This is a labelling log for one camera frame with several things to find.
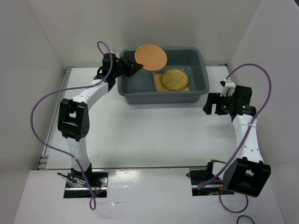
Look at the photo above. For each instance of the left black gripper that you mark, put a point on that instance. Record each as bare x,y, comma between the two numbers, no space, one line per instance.
131,67

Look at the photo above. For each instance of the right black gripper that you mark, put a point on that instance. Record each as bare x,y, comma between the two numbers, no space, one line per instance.
214,98

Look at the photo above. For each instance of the orange round woven coaster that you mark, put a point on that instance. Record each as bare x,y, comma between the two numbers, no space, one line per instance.
152,57

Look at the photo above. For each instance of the square bamboo mat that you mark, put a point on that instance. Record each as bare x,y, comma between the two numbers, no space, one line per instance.
157,82

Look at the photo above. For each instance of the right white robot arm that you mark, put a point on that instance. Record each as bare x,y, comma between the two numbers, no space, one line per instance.
247,173

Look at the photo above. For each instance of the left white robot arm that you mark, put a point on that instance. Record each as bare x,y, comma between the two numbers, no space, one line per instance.
73,118

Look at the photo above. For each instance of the grey plastic bin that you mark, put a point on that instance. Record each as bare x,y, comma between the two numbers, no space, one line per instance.
140,90

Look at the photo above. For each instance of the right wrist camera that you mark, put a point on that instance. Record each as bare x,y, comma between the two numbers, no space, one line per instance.
228,88

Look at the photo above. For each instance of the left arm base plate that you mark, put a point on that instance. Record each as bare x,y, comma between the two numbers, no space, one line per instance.
77,188

